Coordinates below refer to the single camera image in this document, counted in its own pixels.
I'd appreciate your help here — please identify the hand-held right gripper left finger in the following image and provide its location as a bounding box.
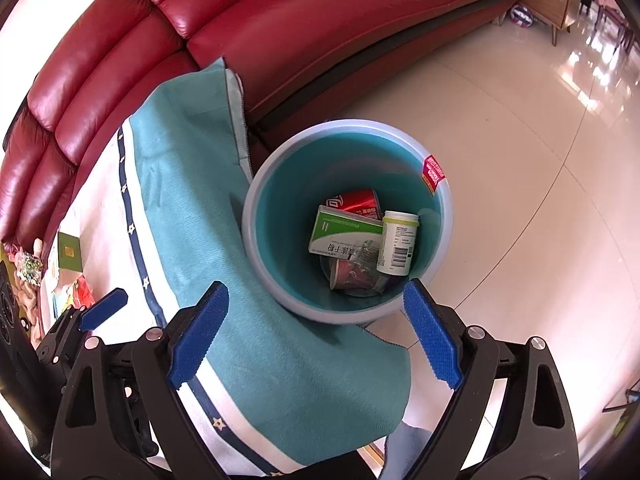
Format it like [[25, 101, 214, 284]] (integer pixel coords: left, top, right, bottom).
[[52, 281, 231, 480]]

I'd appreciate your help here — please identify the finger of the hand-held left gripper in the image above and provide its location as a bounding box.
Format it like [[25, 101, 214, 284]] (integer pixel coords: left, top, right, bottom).
[[36, 287, 130, 391]]

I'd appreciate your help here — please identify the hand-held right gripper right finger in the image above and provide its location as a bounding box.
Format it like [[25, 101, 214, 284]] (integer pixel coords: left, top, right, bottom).
[[402, 278, 581, 480]]

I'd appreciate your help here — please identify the white bottle with green label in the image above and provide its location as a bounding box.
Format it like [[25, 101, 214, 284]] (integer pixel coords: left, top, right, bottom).
[[376, 211, 420, 276]]

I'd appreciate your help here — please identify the clear plastic wrapper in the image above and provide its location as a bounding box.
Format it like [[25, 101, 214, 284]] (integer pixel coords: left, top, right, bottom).
[[350, 240, 383, 267]]

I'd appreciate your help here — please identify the green and white medicine box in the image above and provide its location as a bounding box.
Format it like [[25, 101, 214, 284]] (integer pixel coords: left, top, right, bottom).
[[308, 205, 385, 257]]

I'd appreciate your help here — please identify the red soda can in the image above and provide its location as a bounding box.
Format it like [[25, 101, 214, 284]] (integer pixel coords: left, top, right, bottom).
[[327, 189, 383, 218]]

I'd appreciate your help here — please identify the teal plastic bin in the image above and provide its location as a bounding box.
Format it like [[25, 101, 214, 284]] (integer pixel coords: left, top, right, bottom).
[[241, 119, 455, 324]]

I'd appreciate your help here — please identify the red and yellow snack wrapper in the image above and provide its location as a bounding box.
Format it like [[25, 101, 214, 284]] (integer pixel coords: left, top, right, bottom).
[[70, 275, 96, 311]]

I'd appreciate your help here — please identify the small green open carton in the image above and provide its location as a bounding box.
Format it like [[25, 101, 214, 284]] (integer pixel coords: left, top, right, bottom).
[[54, 231, 83, 271]]

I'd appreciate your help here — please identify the person's clothed leg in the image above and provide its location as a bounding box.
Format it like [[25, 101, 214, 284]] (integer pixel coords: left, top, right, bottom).
[[382, 422, 438, 480]]

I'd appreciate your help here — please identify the teal and white tablecloth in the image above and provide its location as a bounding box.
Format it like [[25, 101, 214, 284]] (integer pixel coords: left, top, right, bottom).
[[30, 57, 413, 478]]

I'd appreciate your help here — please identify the red leather sofa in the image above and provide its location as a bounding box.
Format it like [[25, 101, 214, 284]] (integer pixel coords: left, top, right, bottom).
[[0, 0, 531, 251]]

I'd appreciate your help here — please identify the blue and white ball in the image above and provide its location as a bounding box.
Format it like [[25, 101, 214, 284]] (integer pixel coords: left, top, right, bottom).
[[508, 4, 537, 28]]

